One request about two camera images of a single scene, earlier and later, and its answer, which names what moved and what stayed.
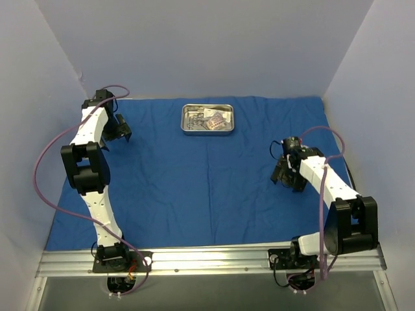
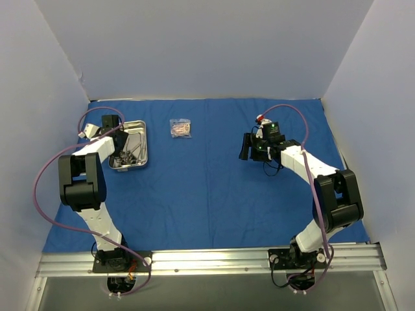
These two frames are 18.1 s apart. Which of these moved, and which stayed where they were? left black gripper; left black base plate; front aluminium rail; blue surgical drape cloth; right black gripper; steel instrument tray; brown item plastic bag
Moved: brown item plastic bag; steel instrument tray; right black gripper; left black gripper
Stayed: front aluminium rail; blue surgical drape cloth; left black base plate
